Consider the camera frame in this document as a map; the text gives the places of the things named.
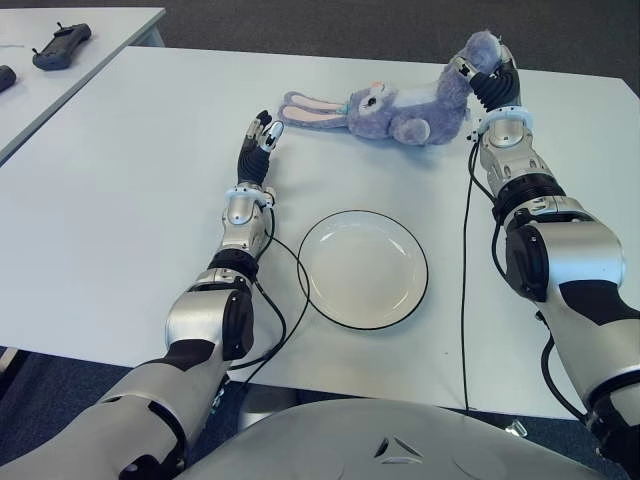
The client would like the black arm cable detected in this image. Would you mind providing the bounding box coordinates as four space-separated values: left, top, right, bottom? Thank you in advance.
227 202 309 374
460 134 481 411

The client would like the purple plush bunny doll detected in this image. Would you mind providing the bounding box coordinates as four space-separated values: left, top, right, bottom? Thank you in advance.
277 30 504 147

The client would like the black remote controller with antennas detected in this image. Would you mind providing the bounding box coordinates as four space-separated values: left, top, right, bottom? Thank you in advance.
30 22 94 71

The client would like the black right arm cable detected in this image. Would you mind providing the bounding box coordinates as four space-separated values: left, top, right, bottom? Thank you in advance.
460 134 481 411

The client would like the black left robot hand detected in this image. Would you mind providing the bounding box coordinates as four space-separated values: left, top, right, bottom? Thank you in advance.
235 110 286 187

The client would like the white side table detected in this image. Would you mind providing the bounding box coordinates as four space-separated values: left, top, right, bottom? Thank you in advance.
0 7 167 164

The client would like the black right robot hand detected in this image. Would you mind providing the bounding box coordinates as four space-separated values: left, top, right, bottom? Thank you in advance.
447 42 522 115

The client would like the grey robot torso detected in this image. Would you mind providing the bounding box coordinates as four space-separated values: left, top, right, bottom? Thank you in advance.
184 397 621 480

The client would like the white plate black rim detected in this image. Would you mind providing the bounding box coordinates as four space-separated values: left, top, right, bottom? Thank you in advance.
296 209 430 331

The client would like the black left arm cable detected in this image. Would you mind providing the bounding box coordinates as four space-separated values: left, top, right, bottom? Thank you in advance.
227 202 309 374

